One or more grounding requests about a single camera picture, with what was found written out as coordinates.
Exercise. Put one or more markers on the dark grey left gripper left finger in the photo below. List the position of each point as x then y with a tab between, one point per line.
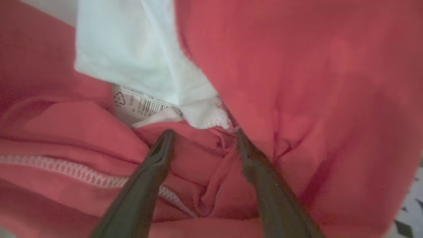
142	191

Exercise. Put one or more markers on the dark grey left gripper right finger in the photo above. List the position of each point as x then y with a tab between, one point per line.
274	198

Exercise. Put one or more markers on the red white cloth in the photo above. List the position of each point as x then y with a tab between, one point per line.
330	66

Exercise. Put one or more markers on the white plastic laundry basket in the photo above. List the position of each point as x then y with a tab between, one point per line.
411	211

